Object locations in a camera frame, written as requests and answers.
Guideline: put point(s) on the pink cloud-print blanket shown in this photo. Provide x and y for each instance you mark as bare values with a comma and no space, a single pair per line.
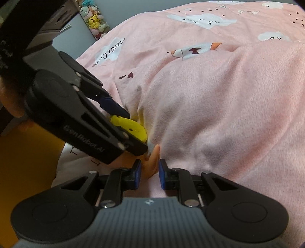
214,95

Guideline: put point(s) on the orange-brown flat board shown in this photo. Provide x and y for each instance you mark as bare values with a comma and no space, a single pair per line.
26,171

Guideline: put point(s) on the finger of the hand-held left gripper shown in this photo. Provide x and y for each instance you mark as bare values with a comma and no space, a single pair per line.
109,103
135,146

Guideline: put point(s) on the row of plush toys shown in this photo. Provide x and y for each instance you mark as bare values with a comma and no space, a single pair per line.
95,20

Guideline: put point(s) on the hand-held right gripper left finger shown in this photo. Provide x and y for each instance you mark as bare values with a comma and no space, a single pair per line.
137,174

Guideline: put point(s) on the yellow tape measure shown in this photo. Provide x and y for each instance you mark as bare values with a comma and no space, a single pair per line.
129,126

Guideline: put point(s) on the person's left hand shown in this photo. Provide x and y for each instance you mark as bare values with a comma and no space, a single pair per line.
12,102

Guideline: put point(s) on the small peach bottle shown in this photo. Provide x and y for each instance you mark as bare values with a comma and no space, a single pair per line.
152,164

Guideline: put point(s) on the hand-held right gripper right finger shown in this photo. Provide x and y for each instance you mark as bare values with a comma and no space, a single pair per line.
163,174

